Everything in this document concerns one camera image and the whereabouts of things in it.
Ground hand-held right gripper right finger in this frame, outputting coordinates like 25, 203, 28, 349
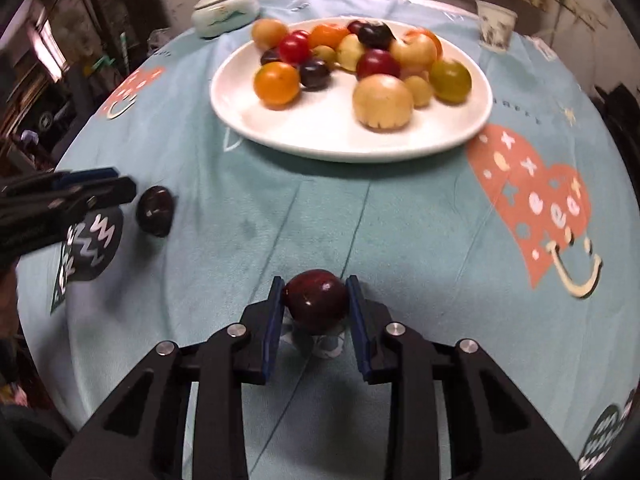
345, 275, 581, 480

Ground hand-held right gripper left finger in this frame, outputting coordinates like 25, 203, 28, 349
51, 275, 287, 480

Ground light blue printed tablecloth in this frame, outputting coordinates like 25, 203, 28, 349
15, 0, 640, 480

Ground green-orange tangerine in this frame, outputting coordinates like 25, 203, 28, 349
429, 59, 473, 104

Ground printed paper cup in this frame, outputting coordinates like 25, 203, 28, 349
475, 0, 518, 53

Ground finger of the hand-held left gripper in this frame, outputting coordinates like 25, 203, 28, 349
0, 166, 119, 197
0, 176, 137, 222

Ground small red tomato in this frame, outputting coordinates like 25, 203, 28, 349
278, 30, 312, 64

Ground white power strip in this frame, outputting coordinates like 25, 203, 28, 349
530, 35, 558, 61

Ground pale yellow round fruit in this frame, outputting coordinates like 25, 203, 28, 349
335, 33, 368, 72

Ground speckled tan fruit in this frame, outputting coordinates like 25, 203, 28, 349
251, 18, 289, 51

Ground large red tomato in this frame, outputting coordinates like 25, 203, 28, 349
355, 49, 402, 81

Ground white oval plate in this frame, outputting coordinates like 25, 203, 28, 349
209, 17, 493, 163

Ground tan oval fruit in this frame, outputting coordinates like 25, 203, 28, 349
352, 74, 416, 132

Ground white green ceramic lidded dish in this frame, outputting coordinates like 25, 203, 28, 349
191, 0, 261, 39

